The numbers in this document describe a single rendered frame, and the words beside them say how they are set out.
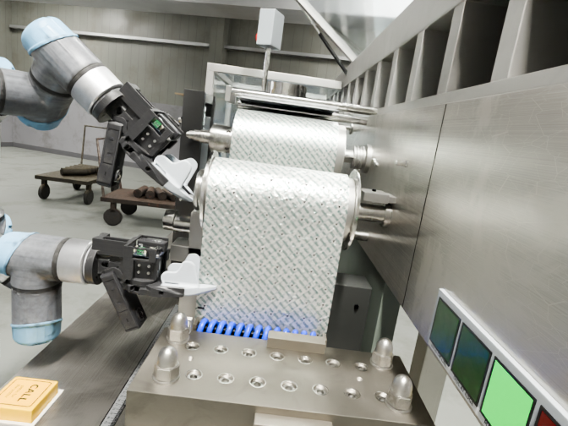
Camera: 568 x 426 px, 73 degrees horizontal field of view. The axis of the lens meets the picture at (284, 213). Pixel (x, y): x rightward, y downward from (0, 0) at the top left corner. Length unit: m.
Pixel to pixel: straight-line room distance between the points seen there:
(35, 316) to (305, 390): 0.47
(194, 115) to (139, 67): 9.17
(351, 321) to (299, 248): 0.22
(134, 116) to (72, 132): 10.51
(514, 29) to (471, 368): 0.34
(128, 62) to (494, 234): 10.09
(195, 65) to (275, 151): 8.63
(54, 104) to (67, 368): 0.47
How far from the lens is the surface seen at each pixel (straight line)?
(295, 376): 0.61
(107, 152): 0.71
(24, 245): 0.76
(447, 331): 0.47
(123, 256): 0.68
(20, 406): 0.75
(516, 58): 0.48
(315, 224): 0.65
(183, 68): 9.58
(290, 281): 0.67
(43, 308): 0.78
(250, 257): 0.66
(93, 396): 0.78
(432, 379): 0.99
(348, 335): 0.81
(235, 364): 0.61
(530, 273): 0.37
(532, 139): 0.39
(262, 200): 0.64
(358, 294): 0.78
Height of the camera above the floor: 1.37
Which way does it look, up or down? 12 degrees down
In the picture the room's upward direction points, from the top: 8 degrees clockwise
